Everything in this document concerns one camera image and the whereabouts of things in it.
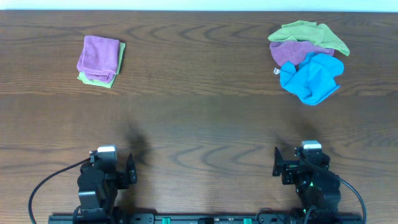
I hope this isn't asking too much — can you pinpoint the blue microfiber cloth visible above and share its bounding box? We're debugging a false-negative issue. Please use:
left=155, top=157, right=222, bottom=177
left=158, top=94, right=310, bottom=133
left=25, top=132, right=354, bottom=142
left=279, top=52, right=345, bottom=106

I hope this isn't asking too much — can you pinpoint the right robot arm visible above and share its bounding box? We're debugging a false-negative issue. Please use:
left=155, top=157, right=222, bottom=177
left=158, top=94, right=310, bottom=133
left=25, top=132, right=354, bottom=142
left=272, top=146, right=341, bottom=222

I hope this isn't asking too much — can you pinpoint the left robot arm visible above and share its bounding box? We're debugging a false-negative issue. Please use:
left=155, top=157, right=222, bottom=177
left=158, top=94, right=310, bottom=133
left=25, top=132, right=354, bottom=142
left=77, top=151, right=137, bottom=221

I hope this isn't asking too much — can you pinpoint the crumpled green cloth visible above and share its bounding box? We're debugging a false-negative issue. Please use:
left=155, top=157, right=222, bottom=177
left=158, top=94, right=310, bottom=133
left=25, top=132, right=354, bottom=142
left=268, top=21, right=350, bottom=56

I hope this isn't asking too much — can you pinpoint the folded green cloth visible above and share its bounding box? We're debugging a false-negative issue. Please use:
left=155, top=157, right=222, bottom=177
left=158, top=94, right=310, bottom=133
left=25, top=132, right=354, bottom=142
left=77, top=42, right=126, bottom=88

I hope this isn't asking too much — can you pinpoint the crumpled purple cloth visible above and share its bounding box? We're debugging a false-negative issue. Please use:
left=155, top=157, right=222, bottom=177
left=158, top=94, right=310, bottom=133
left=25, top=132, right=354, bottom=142
left=269, top=40, right=335, bottom=66

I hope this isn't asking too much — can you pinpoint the folded purple cloth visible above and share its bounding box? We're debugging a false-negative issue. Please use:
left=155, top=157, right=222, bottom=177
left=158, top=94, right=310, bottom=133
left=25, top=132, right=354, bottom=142
left=76, top=35, right=120, bottom=83

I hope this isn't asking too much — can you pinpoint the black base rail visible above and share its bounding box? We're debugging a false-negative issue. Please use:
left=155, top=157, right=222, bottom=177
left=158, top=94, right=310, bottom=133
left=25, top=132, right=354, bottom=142
left=48, top=213, right=363, bottom=224

